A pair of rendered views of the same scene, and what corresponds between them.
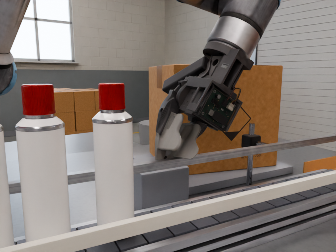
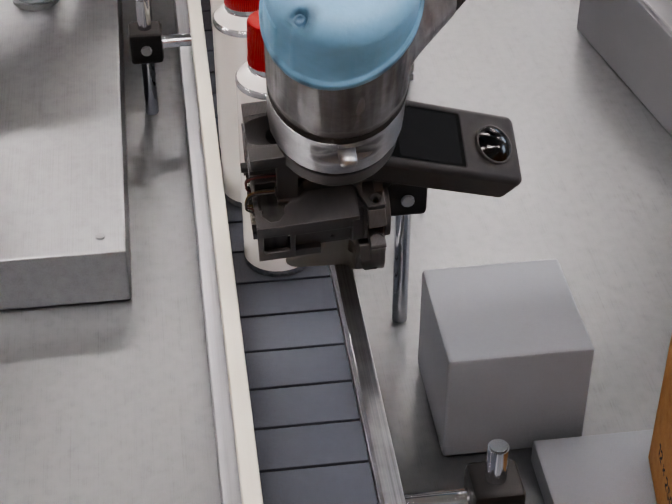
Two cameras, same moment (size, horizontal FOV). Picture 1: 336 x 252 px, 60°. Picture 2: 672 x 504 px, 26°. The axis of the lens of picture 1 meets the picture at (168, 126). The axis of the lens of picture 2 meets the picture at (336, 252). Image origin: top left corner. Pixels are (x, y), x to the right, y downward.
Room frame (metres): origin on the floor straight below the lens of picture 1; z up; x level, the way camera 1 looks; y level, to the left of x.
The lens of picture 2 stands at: (0.71, -0.74, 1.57)
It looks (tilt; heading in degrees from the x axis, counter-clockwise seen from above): 38 degrees down; 110
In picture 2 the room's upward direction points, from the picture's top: straight up
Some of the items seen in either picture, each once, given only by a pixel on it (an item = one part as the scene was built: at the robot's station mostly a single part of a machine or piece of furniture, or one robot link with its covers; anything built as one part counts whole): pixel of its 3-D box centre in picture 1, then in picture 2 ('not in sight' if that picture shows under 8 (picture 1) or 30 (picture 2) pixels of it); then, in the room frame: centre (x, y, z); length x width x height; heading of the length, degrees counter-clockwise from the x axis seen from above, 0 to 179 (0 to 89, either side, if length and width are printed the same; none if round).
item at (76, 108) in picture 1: (71, 121); not in sight; (4.13, 1.39, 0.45); 1.20 x 0.83 x 0.89; 38
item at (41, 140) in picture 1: (44, 172); (250, 82); (0.33, 0.15, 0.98); 0.05 x 0.05 x 0.20
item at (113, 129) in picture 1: (114, 160); (274, 144); (0.38, 0.07, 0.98); 0.05 x 0.05 x 0.20
